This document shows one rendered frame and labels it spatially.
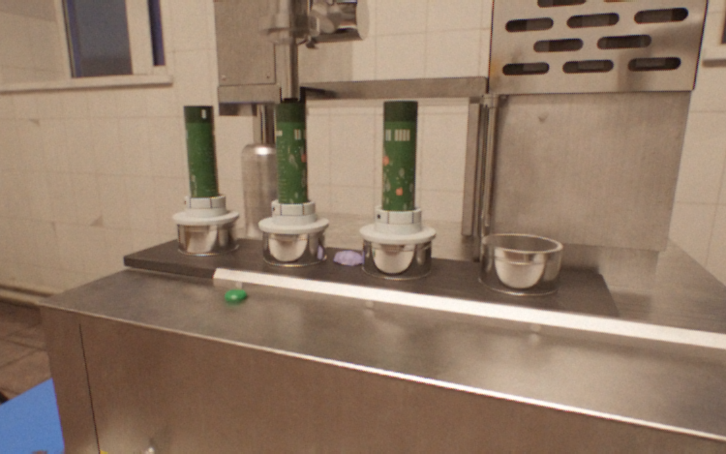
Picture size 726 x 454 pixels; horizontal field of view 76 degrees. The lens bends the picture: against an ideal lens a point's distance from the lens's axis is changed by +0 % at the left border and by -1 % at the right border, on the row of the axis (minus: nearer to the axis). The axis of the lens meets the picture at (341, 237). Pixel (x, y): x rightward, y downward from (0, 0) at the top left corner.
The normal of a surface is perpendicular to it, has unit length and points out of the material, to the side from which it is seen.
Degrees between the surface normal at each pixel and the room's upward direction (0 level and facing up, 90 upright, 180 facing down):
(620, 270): 90
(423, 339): 0
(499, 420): 90
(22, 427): 0
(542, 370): 0
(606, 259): 90
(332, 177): 90
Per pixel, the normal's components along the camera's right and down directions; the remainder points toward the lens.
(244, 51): -0.37, 0.22
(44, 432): 0.00, -0.97
